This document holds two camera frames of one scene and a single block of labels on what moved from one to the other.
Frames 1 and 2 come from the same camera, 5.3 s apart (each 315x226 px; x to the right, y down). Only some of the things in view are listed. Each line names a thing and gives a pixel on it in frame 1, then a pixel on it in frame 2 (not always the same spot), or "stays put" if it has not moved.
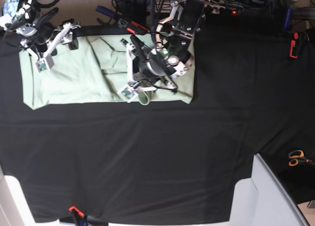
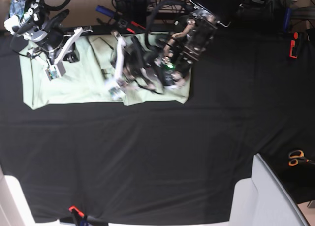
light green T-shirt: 94,72 stays put
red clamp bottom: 81,220 stays put
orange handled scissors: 297,156 stays put
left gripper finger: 71,40 -> 77,31
